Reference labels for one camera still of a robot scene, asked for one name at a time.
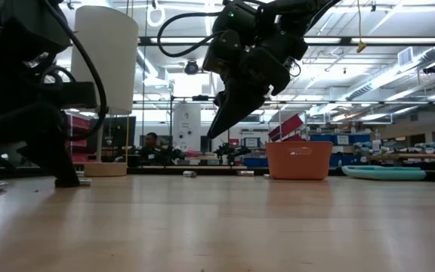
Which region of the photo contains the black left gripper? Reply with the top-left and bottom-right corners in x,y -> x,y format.
0,48 -> 98,188

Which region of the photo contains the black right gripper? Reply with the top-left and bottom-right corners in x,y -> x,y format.
202,29 -> 309,140

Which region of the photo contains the orange plastic bin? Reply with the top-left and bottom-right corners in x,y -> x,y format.
265,141 -> 334,181

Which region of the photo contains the blue white sign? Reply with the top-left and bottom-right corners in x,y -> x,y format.
242,136 -> 261,149

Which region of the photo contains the white pillar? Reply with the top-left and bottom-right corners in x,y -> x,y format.
171,104 -> 202,152

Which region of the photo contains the black hanging device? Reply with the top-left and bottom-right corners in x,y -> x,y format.
184,59 -> 200,76

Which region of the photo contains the large black panel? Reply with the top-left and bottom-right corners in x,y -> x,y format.
88,116 -> 137,151

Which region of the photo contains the yellow vertical pole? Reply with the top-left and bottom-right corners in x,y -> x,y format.
125,115 -> 130,164

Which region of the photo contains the person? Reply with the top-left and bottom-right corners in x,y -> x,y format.
137,131 -> 166,166

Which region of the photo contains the long blue storage bin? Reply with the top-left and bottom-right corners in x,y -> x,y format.
310,133 -> 372,145

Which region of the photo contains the white lamp with wooden base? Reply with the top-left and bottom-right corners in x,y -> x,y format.
70,5 -> 140,178

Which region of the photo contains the blue calculator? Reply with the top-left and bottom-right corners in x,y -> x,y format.
341,165 -> 427,181

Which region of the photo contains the wooden workbench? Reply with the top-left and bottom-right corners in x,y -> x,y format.
368,152 -> 435,160

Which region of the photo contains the thin black rig frame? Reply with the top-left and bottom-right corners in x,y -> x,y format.
169,94 -> 231,167

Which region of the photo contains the metal wire shelf rack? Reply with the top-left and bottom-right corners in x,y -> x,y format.
276,107 -> 310,144

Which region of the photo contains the white hanging ring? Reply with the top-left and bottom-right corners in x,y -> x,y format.
146,3 -> 167,28

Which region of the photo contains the yellow hanging strap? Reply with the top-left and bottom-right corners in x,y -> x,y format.
356,0 -> 368,54

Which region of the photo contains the metal air duct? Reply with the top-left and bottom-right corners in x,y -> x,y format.
344,45 -> 435,101

